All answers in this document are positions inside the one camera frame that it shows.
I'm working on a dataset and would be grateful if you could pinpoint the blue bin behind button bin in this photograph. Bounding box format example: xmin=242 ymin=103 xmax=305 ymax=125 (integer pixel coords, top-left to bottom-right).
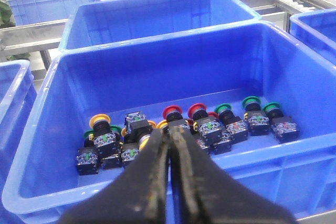
xmin=59 ymin=0 xmax=261 ymax=51

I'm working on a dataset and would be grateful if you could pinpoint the yellow button near left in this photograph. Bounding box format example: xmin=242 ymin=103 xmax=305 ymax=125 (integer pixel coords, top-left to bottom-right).
xmin=89 ymin=113 xmax=121 ymax=158

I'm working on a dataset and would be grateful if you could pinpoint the green button right middle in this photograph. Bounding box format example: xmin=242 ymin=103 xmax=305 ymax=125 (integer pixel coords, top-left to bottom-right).
xmin=215 ymin=103 xmax=248 ymax=144

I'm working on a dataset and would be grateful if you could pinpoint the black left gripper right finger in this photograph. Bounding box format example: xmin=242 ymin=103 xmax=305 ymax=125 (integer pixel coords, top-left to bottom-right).
xmin=170 ymin=126 xmax=297 ymax=223

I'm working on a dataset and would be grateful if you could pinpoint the green button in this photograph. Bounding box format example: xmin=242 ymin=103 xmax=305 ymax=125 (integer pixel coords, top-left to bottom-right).
xmin=76 ymin=130 xmax=100 ymax=176
xmin=242 ymin=96 xmax=270 ymax=136
xmin=215 ymin=103 xmax=248 ymax=144

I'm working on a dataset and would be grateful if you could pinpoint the yellow button lying centre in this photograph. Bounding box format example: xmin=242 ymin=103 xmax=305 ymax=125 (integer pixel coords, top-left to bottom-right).
xmin=123 ymin=111 xmax=156 ymax=151

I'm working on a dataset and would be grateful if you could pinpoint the red button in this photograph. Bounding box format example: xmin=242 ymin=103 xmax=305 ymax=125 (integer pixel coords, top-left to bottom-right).
xmin=188 ymin=103 xmax=222 ymax=146
xmin=162 ymin=105 xmax=190 ymax=130

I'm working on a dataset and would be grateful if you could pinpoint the blue bin holding buttons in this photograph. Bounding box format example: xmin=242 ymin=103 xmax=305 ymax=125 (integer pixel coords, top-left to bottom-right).
xmin=2 ymin=22 xmax=335 ymax=223

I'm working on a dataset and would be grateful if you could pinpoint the green button at left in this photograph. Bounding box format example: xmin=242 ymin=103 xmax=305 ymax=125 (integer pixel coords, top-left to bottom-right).
xmin=76 ymin=130 xmax=100 ymax=176

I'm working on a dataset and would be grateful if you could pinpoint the blue bin at far left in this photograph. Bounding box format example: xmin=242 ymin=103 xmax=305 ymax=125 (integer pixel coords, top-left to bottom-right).
xmin=1 ymin=60 xmax=36 ymax=188

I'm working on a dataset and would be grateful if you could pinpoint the green button far right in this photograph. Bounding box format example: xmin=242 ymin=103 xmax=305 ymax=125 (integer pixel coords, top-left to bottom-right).
xmin=242 ymin=96 xmax=270 ymax=136

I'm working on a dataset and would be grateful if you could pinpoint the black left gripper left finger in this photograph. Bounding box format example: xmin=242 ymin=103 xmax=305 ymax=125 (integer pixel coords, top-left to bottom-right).
xmin=59 ymin=130 xmax=169 ymax=223

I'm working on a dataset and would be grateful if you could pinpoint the red button right of centre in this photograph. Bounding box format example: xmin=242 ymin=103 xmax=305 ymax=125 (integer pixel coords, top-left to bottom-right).
xmin=188 ymin=103 xmax=222 ymax=146

